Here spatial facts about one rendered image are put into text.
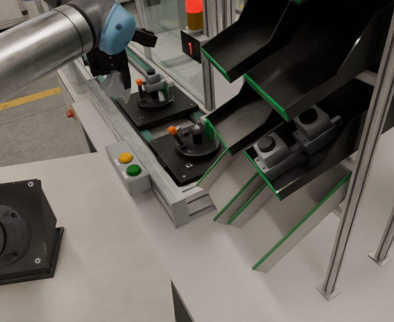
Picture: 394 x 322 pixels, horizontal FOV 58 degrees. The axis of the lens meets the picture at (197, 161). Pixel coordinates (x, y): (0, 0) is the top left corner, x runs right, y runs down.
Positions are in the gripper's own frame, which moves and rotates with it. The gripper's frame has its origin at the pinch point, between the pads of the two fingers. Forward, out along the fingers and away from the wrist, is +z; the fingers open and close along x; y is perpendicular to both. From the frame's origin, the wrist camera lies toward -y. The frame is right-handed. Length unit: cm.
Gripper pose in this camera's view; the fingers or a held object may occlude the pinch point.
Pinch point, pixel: (127, 96)
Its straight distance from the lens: 87.9
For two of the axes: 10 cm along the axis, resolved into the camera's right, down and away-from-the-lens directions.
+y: -8.7, 3.6, -3.3
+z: 0.8, 7.7, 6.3
